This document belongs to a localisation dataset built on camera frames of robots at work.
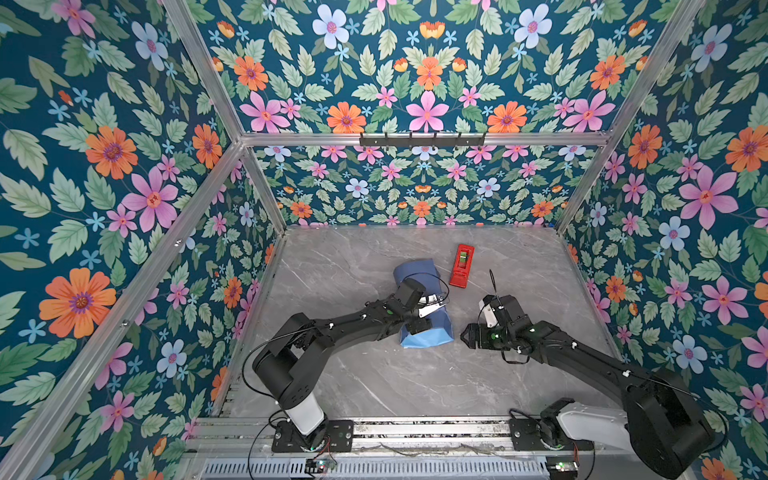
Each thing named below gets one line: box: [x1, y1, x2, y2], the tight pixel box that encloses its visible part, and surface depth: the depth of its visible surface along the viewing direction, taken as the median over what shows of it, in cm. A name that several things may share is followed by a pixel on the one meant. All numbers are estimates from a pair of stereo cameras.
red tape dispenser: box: [449, 244, 475, 289], surface depth 104 cm
